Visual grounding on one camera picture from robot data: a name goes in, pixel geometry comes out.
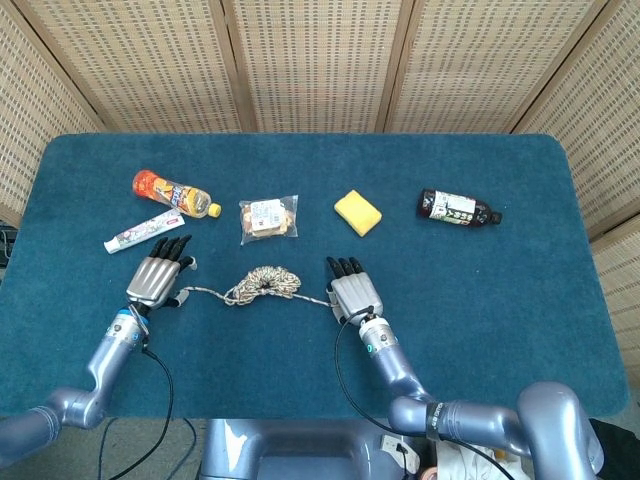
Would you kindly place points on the white toothpaste tube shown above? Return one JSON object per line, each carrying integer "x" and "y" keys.
{"x": 145, "y": 231}

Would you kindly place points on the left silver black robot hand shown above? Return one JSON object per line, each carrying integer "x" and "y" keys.
{"x": 155, "y": 280}

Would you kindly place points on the yellow sponge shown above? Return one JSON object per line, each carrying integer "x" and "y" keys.
{"x": 358, "y": 212}

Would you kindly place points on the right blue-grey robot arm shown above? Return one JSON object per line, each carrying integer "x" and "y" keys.
{"x": 475, "y": 410}

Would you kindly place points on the orange drink bottle yellow cap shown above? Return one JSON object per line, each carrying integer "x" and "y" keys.
{"x": 175, "y": 194}

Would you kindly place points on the dark drink bottle black cap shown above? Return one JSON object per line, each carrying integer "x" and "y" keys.
{"x": 455, "y": 207}

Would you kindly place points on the woven bamboo folding screen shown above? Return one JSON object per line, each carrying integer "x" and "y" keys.
{"x": 320, "y": 65}

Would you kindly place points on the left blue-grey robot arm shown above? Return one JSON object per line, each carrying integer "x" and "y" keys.
{"x": 85, "y": 380}

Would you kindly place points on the clear bag of snacks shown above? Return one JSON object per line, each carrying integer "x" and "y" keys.
{"x": 268, "y": 219}

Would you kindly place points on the blue carpet table mat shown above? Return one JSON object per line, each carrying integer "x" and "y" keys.
{"x": 280, "y": 360}

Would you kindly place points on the white crumpled cloth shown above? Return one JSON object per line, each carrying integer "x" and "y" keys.
{"x": 465, "y": 457}

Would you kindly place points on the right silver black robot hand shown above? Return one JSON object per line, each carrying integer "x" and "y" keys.
{"x": 356, "y": 292}

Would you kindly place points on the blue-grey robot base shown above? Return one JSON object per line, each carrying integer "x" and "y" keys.
{"x": 305, "y": 450}

